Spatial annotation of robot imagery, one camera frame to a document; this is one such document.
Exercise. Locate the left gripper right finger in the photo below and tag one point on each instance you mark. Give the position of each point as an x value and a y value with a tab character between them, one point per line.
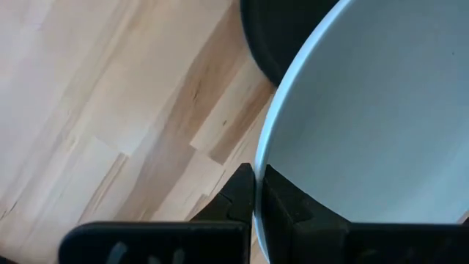
311	238

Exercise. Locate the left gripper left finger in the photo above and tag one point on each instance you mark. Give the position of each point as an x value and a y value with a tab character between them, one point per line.
220	238

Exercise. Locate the pale green plate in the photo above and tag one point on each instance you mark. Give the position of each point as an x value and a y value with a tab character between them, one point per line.
366	110

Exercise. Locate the black plate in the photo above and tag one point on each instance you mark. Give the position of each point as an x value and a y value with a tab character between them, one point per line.
278	33

